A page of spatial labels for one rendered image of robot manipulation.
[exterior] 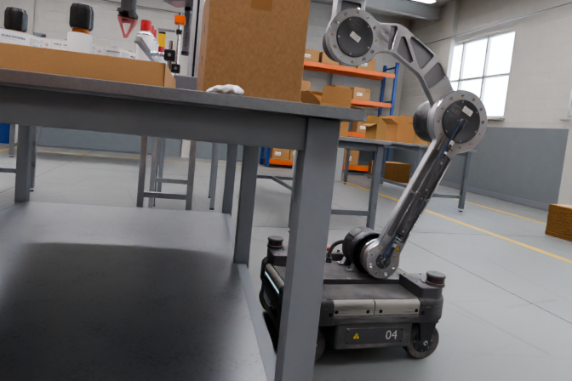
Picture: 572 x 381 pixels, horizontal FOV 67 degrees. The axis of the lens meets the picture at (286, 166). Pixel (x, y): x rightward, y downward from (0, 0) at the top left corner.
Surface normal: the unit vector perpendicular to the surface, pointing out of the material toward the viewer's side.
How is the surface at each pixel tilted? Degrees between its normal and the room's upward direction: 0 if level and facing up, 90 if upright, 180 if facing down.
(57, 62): 90
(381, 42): 90
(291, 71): 90
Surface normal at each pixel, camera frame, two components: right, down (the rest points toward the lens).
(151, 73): 0.19, 0.10
